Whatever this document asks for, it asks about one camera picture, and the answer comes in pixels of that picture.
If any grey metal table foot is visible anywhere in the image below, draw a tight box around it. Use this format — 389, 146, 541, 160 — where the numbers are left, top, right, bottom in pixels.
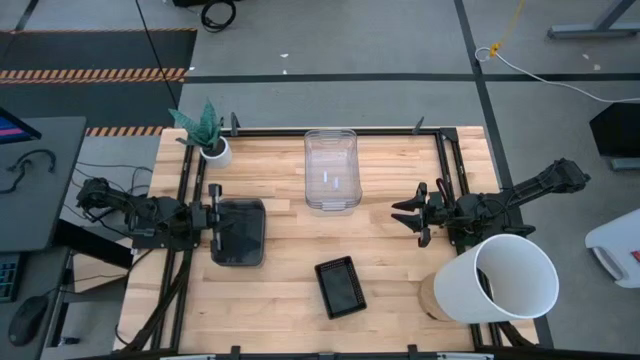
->
546, 0, 640, 41

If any yellow floor cable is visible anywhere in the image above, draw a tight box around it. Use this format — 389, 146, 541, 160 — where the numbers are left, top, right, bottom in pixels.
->
488, 0, 526, 57

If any thin black floor cable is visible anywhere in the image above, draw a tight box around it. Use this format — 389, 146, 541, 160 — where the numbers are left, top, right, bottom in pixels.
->
134, 0, 180, 109

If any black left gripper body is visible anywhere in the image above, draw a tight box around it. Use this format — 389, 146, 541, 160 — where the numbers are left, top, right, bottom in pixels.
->
191, 182, 227, 254

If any black floor mat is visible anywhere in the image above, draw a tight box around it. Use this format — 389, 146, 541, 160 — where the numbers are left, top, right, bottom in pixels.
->
0, 28, 198, 129

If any black keyboard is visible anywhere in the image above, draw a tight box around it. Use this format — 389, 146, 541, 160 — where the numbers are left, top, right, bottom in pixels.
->
0, 252, 22, 304

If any white floor cable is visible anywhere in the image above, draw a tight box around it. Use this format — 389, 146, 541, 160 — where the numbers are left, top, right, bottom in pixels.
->
473, 46, 640, 104

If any short orange black hazard tape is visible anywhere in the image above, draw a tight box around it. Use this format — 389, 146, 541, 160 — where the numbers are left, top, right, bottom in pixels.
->
85, 126, 166, 137

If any white plant pot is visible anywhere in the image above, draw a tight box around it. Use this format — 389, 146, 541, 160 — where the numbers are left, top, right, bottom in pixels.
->
199, 135, 234, 170

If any green artificial plant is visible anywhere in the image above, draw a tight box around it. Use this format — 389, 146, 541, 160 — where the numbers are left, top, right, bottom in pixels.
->
168, 98, 225, 151

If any white cylindrical bin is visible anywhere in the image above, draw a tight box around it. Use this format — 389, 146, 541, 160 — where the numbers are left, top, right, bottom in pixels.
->
432, 233, 560, 325

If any computer monitor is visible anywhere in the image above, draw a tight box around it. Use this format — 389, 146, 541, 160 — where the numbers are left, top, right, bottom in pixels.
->
0, 107, 42, 145

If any black desk beam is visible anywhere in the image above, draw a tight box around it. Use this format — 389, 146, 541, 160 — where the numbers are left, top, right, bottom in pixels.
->
52, 218, 135, 271

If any black computer mouse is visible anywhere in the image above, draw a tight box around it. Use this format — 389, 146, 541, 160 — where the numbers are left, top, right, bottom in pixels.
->
7, 294, 50, 348

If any long orange black hazard tape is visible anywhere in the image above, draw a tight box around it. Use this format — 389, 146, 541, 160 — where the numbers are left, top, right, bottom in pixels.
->
0, 68, 187, 84

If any black cable on desk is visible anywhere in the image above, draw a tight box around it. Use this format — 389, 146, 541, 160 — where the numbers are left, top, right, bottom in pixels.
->
0, 148, 57, 195

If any coiled black cable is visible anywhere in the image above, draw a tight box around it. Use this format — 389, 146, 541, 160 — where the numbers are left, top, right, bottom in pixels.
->
199, 0, 238, 34

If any white plastic object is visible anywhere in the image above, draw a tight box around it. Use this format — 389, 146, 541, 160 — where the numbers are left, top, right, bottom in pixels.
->
584, 208, 640, 290

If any round wooden lamp base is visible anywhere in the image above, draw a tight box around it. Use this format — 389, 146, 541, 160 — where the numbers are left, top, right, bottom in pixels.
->
417, 273, 454, 322

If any grey desk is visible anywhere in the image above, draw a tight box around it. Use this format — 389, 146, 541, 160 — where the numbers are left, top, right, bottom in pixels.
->
0, 115, 89, 254

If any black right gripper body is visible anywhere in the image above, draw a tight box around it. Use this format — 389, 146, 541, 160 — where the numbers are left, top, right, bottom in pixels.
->
412, 180, 454, 249

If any thin black wire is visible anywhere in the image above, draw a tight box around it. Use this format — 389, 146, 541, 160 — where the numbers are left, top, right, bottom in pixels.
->
74, 161, 154, 175

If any black box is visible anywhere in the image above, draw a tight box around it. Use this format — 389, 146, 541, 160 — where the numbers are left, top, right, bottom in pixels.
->
588, 102, 640, 172

